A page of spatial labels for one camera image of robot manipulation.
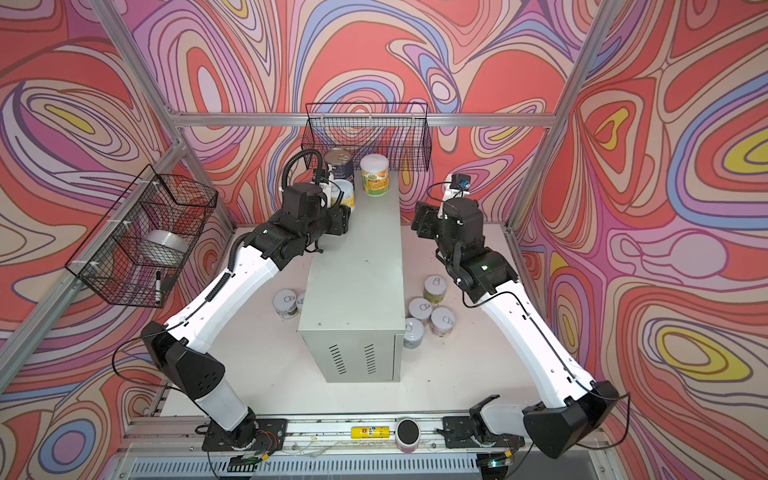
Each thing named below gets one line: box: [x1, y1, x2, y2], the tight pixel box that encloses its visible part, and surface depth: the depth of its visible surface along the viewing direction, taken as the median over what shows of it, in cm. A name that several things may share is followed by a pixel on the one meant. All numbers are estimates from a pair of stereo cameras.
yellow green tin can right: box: [423, 275, 447, 304], surface depth 97 cm
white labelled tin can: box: [272, 289, 299, 319], surface depth 93 cm
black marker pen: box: [155, 271, 162, 304], surface depth 73 cm
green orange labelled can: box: [360, 153, 389, 197], surface depth 78 cm
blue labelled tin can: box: [324, 148, 354, 180], surface depth 75 cm
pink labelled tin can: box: [429, 306, 456, 337], surface depth 90 cm
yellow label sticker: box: [350, 426, 391, 439], surface depth 74 cm
